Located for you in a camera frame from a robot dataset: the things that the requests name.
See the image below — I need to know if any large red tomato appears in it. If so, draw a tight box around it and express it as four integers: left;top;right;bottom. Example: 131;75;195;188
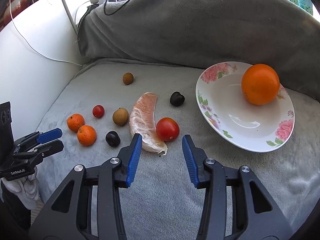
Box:
156;117;180;141

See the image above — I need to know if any brown longan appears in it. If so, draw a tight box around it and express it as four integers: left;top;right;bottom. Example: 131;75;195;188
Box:
112;108;129;126
122;73;134;85

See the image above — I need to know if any grey sofa back cushion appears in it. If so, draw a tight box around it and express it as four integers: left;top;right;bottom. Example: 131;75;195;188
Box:
78;0;319;100

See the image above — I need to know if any small cherry tomato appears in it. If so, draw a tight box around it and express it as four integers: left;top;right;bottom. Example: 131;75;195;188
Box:
92;105;105;118

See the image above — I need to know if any green floral wipes pack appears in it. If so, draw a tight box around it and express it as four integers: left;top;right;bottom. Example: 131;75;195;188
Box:
298;0;313;15

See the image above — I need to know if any white cable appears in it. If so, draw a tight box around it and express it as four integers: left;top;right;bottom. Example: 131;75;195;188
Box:
9;0;83;67

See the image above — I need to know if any floral white ceramic plate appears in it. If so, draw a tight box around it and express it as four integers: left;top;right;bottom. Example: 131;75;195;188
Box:
195;61;295;153

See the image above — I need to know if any white sofa armrest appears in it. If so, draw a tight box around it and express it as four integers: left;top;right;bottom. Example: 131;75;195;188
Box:
1;0;86;139

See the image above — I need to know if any white glove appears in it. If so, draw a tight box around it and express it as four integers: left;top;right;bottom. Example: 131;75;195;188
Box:
2;167;40;210

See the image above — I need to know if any grey sofa seat cover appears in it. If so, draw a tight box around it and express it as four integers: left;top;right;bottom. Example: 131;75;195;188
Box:
37;59;319;239

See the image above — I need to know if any large orange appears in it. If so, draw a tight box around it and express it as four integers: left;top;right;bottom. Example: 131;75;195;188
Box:
241;63;280;106

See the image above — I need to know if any peeled pomelo segment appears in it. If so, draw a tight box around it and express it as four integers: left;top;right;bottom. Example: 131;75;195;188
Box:
129;92;168;155

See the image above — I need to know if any dark plum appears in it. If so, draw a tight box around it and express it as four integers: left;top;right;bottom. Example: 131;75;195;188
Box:
105;131;120;147
170;92;185;107

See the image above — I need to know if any mandarin orange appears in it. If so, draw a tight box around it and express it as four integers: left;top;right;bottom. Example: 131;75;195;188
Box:
67;113;85;133
77;125;97;147

